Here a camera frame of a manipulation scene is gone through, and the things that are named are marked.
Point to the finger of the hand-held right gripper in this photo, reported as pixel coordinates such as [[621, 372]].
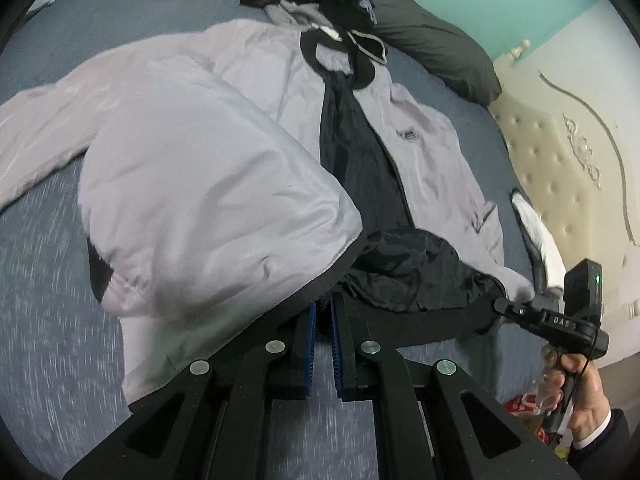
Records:
[[517, 311]]

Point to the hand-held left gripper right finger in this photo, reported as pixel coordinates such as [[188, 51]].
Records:
[[336, 345]]

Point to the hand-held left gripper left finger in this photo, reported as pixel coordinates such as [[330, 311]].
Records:
[[311, 345]]

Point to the light grey jacket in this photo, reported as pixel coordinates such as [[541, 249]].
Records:
[[200, 160]]

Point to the person's right forearm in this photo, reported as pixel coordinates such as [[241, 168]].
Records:
[[600, 450]]

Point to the person's right hand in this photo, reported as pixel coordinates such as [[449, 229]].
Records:
[[592, 400]]

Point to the folded white shirt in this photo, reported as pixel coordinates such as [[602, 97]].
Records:
[[532, 225]]

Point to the red white packet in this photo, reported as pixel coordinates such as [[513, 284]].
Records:
[[522, 404]]

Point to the cream tufted headboard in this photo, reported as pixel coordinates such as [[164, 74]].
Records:
[[565, 170]]

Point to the blue patterned bed sheet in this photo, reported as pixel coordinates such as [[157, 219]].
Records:
[[50, 310]]

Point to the dark grey long pillow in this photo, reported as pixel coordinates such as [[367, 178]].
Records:
[[435, 45]]

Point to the small white garment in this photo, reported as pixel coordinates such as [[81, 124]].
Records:
[[331, 32]]

